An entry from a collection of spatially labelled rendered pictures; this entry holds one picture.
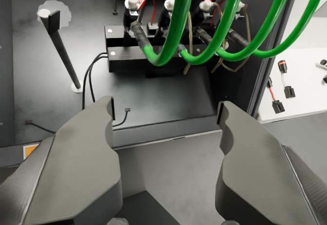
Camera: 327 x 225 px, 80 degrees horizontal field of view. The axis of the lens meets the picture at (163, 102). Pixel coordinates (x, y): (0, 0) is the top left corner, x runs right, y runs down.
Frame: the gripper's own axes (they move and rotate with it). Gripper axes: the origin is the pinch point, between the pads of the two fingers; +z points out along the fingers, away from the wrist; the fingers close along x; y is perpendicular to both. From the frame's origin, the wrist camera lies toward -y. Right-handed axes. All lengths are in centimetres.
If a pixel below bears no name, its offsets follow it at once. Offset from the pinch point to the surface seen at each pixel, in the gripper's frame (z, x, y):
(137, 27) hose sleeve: 25.0, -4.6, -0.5
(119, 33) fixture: 42.4, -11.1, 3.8
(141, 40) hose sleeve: 20.5, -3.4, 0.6
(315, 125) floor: 142, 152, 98
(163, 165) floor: 91, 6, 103
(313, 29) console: 51, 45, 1
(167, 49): 9.0, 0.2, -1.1
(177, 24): 7.4, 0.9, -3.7
